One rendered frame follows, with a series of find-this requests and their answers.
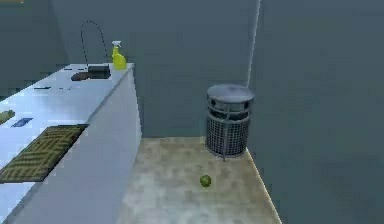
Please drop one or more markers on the green ball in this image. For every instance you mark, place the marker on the green ball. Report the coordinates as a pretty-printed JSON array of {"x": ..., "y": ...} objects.
[{"x": 205, "y": 181}]

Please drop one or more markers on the black arched faucet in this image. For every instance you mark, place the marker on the black arched faucet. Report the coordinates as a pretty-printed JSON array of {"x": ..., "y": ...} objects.
[{"x": 98, "y": 71}]

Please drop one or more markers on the grey mesh trash bin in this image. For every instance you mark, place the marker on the grey mesh trash bin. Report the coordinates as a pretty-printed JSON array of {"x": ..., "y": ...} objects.
[{"x": 228, "y": 123}]

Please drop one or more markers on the dark brown sponge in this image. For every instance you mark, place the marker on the dark brown sponge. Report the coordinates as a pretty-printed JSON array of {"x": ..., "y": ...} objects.
[{"x": 79, "y": 76}]

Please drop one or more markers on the white kitchen counter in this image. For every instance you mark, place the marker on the white kitchen counter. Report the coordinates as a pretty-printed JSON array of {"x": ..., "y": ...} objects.
[{"x": 100, "y": 140}]

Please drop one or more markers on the yellow spray bottle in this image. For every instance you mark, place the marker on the yellow spray bottle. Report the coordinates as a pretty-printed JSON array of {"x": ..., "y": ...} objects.
[{"x": 118, "y": 60}]

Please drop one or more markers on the small blue flat object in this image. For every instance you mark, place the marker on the small blue flat object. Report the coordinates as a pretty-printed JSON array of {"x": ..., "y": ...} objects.
[{"x": 22, "y": 122}]

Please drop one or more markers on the olive green object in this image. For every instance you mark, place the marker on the olive green object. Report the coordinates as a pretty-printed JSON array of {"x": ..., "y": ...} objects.
[{"x": 5, "y": 116}]

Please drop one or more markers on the green woven mat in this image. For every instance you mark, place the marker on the green woven mat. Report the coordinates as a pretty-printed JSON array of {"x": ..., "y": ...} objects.
[{"x": 41, "y": 153}]

